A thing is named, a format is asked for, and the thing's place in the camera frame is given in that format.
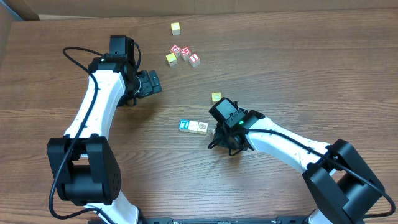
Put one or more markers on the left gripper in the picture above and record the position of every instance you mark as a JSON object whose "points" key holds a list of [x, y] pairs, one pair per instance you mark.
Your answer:
{"points": [[154, 82]]}

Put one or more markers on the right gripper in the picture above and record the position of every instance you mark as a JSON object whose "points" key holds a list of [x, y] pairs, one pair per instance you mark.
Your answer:
{"points": [[221, 142]]}

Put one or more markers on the green letter B block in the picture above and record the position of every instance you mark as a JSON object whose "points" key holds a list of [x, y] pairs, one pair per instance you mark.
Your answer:
{"points": [[202, 127]]}

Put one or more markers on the beige picture wooden block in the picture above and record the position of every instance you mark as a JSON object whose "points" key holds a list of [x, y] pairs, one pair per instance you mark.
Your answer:
{"points": [[193, 126]]}

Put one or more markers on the yellow top wooden block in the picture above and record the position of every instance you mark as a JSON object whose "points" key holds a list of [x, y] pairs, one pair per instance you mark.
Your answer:
{"points": [[215, 97]]}

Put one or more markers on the yellow wooden block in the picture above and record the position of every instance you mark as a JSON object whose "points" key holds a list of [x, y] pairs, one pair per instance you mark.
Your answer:
{"points": [[215, 97], [175, 27]]}

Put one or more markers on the blue edged wooden block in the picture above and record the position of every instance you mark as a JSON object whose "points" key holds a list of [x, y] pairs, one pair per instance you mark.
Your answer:
{"points": [[184, 125]]}

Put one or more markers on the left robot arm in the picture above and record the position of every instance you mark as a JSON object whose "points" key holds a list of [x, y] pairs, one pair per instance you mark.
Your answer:
{"points": [[86, 174]]}

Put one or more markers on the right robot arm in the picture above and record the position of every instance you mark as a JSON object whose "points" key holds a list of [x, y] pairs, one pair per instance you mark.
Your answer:
{"points": [[342, 185]]}

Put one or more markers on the yellow block near red blocks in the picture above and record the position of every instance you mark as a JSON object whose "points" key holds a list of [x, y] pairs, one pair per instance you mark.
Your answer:
{"points": [[171, 59]]}

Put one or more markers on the red letter O block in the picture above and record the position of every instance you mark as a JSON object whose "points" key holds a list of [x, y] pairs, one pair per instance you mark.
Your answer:
{"points": [[176, 50]]}

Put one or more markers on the red letter M block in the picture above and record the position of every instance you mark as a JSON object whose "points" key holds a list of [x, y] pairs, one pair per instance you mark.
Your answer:
{"points": [[185, 53]]}

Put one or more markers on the red letter I block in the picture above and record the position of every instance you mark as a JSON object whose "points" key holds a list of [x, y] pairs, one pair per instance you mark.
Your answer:
{"points": [[194, 60]]}

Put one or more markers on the far yellow wooden block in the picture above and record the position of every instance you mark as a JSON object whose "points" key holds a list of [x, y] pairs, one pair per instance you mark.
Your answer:
{"points": [[175, 27]]}

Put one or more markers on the cardboard box back edge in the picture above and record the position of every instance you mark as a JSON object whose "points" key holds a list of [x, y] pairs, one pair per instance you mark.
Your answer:
{"points": [[33, 9]]}

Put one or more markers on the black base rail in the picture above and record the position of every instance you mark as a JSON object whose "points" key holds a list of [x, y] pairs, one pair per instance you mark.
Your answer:
{"points": [[277, 220]]}

